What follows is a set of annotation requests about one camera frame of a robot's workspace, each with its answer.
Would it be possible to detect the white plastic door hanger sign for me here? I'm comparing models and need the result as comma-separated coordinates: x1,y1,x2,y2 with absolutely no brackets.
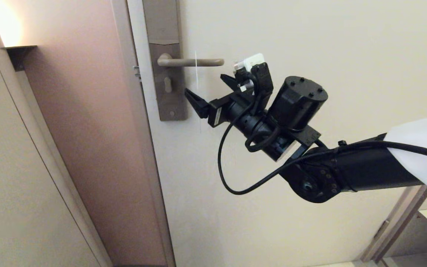
195,51,202,133

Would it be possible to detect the brown metal door lock plate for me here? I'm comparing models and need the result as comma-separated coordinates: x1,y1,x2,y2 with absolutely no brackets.
142,0,188,122

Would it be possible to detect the white room door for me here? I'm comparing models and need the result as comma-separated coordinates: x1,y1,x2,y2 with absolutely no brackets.
126,0,427,267

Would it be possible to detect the grey metal hinge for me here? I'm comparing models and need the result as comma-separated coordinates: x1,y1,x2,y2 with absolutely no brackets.
374,220,390,240

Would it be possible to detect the grey wardrobe bottom board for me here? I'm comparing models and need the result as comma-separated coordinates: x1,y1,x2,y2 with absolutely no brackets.
383,251,427,267

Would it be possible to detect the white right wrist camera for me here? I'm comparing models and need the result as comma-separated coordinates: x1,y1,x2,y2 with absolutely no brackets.
233,53,265,73

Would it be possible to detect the short black looped arm cable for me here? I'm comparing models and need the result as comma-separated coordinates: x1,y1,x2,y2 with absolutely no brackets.
245,118,282,153

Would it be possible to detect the beige metal door handle lever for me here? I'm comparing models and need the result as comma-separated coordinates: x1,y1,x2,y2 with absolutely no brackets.
157,53,225,68

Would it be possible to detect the thin black right camera cable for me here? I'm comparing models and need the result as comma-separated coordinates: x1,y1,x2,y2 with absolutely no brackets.
217,108,427,195

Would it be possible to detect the dark wall light bracket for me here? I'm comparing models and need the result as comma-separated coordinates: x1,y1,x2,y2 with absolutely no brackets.
1,45,37,72

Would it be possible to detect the grey wardrobe frame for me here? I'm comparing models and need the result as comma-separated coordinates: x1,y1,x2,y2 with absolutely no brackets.
361,185,427,263

